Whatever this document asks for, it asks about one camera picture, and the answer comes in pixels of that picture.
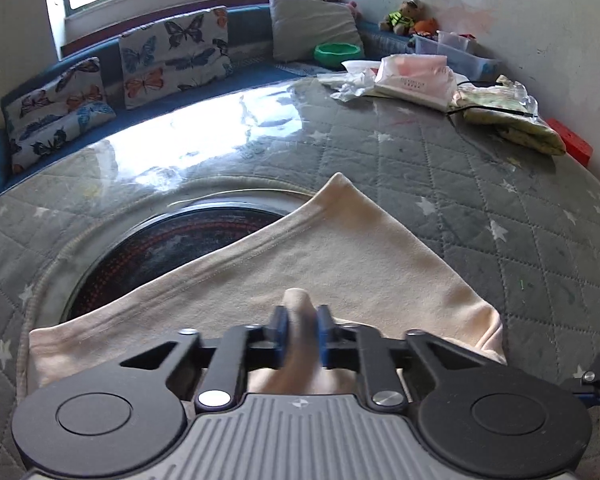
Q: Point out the grey quilted star table cover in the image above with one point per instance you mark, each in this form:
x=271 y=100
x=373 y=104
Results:
x=480 y=185

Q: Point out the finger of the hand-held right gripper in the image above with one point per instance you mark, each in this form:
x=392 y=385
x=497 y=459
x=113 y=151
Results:
x=596 y=375

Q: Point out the green bowl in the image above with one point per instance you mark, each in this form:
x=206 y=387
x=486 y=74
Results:
x=337 y=54

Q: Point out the blue bench seat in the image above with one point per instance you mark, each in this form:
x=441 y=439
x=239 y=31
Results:
x=250 y=62

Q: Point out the red box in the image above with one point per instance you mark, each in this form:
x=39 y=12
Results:
x=572 y=142

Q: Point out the crumpled white plastic bag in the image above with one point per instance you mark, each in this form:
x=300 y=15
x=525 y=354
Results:
x=352 y=80

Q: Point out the round black table heater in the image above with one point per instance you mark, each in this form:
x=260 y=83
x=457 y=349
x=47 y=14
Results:
x=180 y=245

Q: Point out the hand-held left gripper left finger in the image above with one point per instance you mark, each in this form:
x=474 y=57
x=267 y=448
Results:
x=280 y=332

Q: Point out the large butterfly print cushion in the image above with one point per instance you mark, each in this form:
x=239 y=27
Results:
x=175 y=55

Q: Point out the small butterfly print cushion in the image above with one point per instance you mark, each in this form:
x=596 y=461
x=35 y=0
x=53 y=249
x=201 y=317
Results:
x=55 y=110

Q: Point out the clear plastic storage box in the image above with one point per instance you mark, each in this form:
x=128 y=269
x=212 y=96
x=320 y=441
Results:
x=455 y=52

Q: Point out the orange plush toy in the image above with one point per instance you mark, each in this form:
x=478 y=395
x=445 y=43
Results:
x=424 y=27

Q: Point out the pink and white bag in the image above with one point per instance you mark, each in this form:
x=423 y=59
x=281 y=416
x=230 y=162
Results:
x=415 y=77

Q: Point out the yellow floral cloth bundle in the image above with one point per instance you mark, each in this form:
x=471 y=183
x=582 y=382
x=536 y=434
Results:
x=515 y=120

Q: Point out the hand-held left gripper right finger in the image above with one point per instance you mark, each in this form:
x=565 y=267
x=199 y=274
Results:
x=324 y=334

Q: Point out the grey square cushion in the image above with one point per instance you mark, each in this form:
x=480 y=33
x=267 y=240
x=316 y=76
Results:
x=312 y=27

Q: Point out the teddy bear in yellow vest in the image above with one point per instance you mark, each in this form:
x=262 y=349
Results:
x=404 y=16

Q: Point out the cream garment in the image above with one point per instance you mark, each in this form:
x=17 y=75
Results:
x=340 y=255

